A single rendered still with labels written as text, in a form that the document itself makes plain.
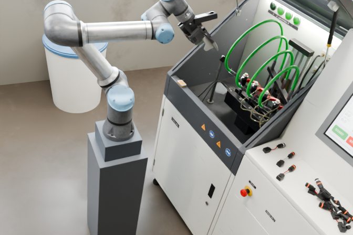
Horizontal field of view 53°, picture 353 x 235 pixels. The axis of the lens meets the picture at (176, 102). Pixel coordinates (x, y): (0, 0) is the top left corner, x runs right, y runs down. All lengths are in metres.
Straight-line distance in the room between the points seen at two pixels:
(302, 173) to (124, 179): 0.84
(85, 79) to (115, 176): 1.33
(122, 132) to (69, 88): 1.42
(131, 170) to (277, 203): 0.70
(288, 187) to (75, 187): 1.55
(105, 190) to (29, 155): 1.14
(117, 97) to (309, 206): 0.91
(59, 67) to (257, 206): 1.85
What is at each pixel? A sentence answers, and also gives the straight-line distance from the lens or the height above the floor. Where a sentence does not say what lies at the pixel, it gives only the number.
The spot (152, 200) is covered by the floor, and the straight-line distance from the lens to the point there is 2.58.
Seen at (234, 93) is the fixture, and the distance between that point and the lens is 1.97.
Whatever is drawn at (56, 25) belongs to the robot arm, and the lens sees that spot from 1.37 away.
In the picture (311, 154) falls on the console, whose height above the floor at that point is 1.03.
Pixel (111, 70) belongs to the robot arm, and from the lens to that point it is 1.63.
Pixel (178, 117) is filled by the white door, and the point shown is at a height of 0.75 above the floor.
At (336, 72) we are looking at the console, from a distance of 1.64.
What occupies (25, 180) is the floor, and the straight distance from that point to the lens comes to 2.71.
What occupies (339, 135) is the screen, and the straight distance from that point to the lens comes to 1.64.
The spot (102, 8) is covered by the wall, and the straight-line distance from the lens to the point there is 3.30.
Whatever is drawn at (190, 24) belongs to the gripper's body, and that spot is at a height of 1.41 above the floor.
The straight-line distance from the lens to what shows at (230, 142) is 1.72.
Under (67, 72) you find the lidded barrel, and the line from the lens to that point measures 2.89.
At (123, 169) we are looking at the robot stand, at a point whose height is 0.76.
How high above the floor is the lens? 2.09
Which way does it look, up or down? 38 degrees down
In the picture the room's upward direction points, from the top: 12 degrees clockwise
